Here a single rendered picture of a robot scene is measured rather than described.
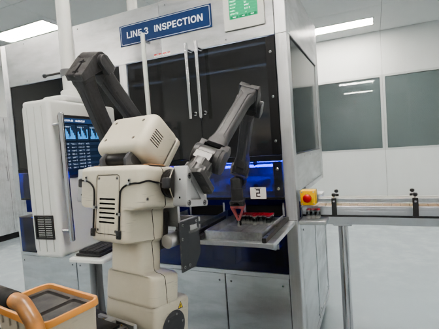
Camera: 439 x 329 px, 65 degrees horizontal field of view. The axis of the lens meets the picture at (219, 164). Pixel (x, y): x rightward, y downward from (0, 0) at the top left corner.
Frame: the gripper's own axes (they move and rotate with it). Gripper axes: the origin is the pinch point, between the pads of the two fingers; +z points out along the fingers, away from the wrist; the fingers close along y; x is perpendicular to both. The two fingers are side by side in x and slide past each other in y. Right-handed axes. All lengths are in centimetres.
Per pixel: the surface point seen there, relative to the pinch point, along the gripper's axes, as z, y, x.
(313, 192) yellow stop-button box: -10.2, 6.5, -36.1
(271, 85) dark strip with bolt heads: -63, 12, -19
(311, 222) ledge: 4.6, 7.6, -34.2
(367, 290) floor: 93, 131, -84
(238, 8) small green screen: -103, 14, -5
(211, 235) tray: 2.4, -20.3, 9.2
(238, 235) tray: 1.7, -23.4, -2.8
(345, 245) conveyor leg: 20, 18, -51
